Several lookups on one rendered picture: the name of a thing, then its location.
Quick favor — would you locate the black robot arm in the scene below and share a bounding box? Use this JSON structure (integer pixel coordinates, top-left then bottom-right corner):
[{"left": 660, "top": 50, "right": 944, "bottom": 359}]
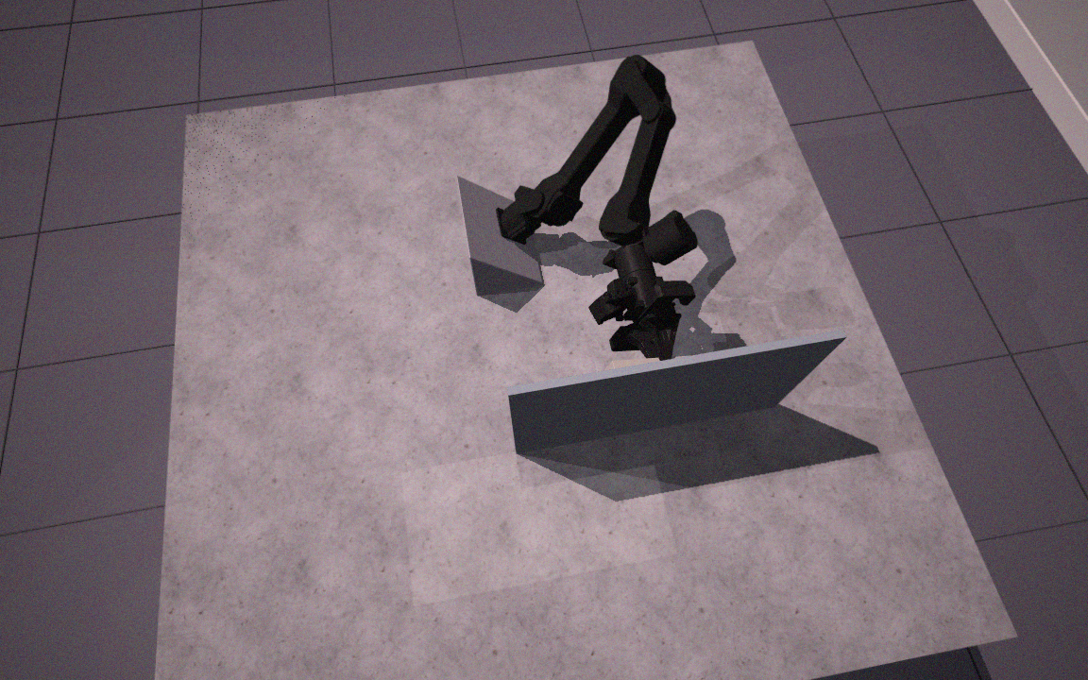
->
[{"left": 496, "top": 55, "right": 698, "bottom": 325}]

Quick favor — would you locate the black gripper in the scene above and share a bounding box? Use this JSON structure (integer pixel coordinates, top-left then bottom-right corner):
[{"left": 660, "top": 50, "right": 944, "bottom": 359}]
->
[{"left": 609, "top": 269, "right": 696, "bottom": 361}]

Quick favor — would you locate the picture frame with reddish-brown picture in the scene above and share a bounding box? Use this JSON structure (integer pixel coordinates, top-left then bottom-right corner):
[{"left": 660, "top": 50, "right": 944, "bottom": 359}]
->
[{"left": 605, "top": 356, "right": 687, "bottom": 370}]

